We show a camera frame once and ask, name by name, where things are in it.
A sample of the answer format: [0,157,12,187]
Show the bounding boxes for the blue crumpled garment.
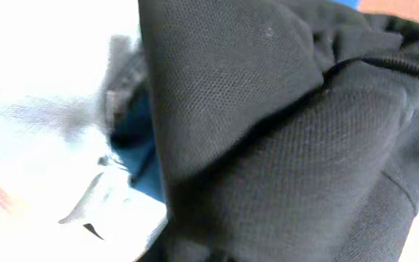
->
[111,92,164,202]

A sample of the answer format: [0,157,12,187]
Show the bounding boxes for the light blue white garment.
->
[0,0,167,261]

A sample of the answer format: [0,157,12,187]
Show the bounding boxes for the black shorts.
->
[139,0,419,262]

